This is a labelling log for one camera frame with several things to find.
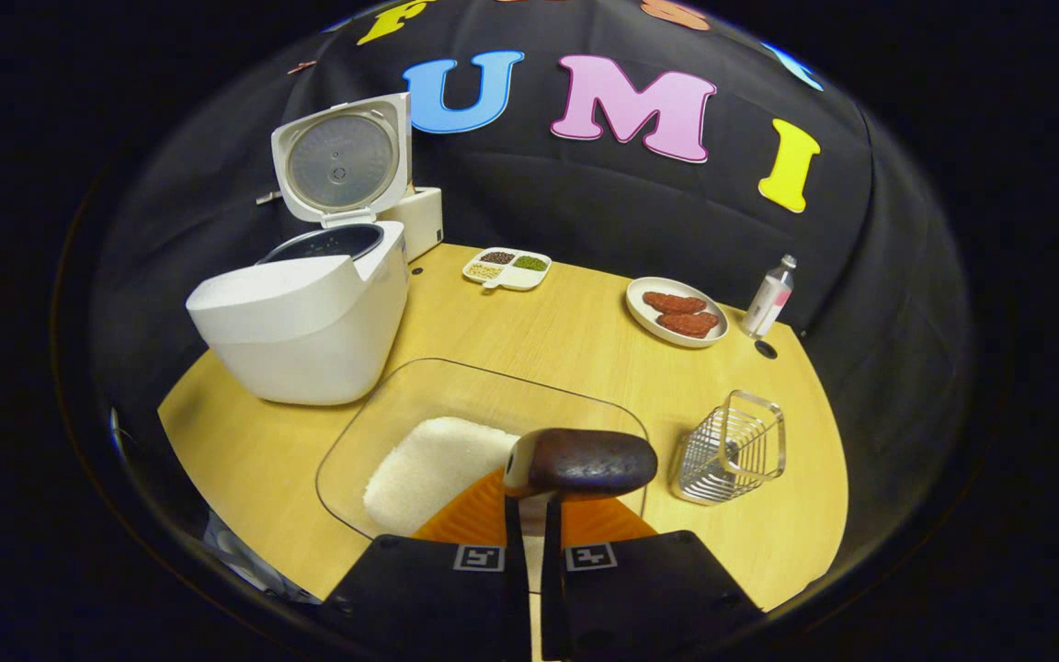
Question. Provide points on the silver cloth clip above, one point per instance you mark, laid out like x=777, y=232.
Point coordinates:
x=269, y=197

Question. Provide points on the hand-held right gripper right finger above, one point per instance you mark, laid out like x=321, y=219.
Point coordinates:
x=554, y=588

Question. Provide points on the white divided grain dish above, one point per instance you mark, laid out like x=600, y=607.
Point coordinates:
x=516, y=276

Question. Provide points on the white rice pile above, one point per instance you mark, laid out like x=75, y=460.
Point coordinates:
x=428, y=469

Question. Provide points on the dark wooden spoon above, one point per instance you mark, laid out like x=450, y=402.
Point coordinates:
x=585, y=460

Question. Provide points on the black backdrop cloth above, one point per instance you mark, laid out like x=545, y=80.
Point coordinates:
x=640, y=211

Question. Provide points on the white round plate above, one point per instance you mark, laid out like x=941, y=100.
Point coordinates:
x=644, y=322

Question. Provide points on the white rice cooker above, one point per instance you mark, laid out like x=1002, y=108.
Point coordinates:
x=309, y=331

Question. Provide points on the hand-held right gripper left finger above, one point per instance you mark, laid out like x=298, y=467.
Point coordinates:
x=516, y=588

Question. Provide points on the clear glass tray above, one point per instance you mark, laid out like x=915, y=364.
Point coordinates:
x=456, y=391

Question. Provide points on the red meat piece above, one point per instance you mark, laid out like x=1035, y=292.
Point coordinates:
x=675, y=302
x=688, y=325

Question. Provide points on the pink cloth clip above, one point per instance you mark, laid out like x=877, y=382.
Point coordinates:
x=301, y=67

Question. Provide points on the white toaster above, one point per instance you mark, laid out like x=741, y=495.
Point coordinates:
x=421, y=225

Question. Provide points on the clear bottle pink label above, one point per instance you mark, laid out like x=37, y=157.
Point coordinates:
x=767, y=302

